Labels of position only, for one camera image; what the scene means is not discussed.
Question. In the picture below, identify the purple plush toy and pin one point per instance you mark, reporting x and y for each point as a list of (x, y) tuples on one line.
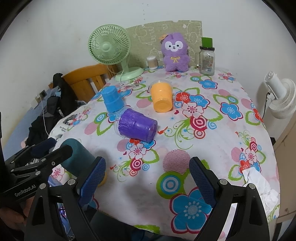
[(174, 58)]

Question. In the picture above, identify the black jacket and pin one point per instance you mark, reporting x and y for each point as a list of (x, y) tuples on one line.
[(62, 97)]

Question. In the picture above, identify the white standing fan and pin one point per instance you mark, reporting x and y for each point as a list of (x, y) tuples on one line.
[(284, 97)]

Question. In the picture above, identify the blue cup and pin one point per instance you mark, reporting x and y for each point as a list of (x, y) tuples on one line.
[(112, 97)]

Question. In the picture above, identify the cotton swab container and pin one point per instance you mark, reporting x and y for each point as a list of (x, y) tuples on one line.
[(152, 62)]

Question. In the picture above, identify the person's left hand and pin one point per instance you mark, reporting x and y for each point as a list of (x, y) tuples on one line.
[(11, 220)]

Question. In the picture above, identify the orange cup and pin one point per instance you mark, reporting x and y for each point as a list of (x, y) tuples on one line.
[(161, 97)]

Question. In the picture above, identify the green desk fan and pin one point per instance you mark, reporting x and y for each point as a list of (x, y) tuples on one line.
[(106, 46)]

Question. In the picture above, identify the crumpled white tissue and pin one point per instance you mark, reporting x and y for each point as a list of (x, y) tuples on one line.
[(261, 187)]

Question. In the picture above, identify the floral tablecloth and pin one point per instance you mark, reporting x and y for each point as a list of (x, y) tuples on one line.
[(222, 148)]

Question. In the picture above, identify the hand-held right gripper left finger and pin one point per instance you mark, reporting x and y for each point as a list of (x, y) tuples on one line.
[(92, 183)]

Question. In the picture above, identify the wooden chair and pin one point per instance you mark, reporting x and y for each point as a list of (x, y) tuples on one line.
[(78, 81)]

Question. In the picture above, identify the glass jar with green lid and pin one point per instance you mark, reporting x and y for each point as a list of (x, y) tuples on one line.
[(207, 62)]

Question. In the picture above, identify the wall socket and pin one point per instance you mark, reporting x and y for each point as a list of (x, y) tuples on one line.
[(42, 93)]

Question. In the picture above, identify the dark teal cup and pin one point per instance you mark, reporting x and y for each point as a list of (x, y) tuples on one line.
[(81, 157)]

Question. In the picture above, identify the purple cup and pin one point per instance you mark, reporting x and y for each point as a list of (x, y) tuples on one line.
[(136, 125)]

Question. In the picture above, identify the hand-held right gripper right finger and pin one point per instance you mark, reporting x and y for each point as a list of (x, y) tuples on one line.
[(203, 183)]

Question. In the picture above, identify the yellow cup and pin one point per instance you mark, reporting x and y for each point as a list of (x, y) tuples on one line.
[(103, 179)]

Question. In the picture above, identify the beige cabinet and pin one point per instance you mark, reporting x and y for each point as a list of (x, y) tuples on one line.
[(286, 162)]

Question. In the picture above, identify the dark clothes pile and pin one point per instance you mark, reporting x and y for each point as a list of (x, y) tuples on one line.
[(38, 127)]

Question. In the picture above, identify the green patterned board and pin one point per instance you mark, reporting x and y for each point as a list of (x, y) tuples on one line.
[(143, 34)]

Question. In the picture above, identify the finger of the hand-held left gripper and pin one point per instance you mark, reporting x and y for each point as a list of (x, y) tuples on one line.
[(57, 155), (42, 146)]

